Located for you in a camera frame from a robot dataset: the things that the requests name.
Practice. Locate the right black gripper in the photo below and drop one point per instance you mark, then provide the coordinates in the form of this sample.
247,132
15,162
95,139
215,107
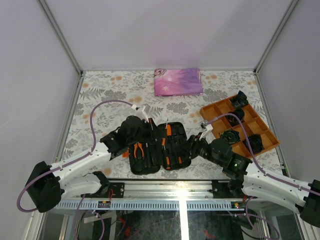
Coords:
195,143

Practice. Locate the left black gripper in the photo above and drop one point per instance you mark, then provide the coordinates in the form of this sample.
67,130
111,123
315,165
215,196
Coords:
155,132

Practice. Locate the large black orange screwdriver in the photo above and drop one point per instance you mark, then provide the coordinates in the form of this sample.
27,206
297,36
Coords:
167,160

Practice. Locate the black plastic tool case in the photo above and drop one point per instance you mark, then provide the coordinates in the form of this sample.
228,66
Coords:
154,158

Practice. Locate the orange handled long-nose pliers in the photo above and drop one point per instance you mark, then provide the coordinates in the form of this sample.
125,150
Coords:
138,151

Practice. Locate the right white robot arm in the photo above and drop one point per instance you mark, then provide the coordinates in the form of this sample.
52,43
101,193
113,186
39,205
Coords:
301,197

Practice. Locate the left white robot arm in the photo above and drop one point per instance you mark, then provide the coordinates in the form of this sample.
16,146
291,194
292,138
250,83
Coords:
49,184

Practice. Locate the black tape roll near left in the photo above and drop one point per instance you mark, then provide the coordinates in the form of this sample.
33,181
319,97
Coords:
231,136

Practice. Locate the black tape roll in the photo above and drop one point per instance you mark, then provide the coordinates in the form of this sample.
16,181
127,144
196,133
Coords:
239,113
231,136
240,100
256,143

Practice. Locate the black tape roll middle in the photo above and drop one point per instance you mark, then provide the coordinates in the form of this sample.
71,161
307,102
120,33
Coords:
239,113

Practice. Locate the folded purple cloth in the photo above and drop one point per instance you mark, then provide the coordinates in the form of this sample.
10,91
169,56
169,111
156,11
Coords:
177,82

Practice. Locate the black tape roll near right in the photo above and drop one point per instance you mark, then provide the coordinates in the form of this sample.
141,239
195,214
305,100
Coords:
256,143

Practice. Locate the wooden compartment tray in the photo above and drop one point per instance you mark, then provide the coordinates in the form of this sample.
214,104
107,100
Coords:
252,124

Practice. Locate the black tape roll far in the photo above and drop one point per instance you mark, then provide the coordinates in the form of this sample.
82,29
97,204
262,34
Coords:
240,100

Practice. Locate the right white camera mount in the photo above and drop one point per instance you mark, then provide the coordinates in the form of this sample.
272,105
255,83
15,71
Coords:
206,129

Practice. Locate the aluminium front rail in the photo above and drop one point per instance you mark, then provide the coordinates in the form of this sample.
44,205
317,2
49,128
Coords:
156,195

